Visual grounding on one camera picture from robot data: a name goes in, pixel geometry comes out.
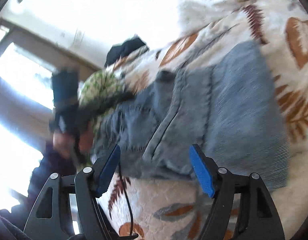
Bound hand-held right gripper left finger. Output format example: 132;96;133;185
23;144;122;240

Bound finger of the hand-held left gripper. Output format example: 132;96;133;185
79;91;135;123

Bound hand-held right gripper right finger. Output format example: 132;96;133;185
189;144;286;240

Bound grey denim pants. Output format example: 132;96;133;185
90;41;291;190

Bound person's left hand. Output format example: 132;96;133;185
52;129;95;159

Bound green patterned rolled quilt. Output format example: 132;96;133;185
77;69;127;135

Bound leaf-printed blanket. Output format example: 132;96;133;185
104;0;308;240

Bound black garment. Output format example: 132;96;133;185
104;37;147;67

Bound white floral pillow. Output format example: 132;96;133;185
176;0;234;33

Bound black cable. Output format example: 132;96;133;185
117;165;139;240

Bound wooden window frame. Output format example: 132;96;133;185
0;17;104;85

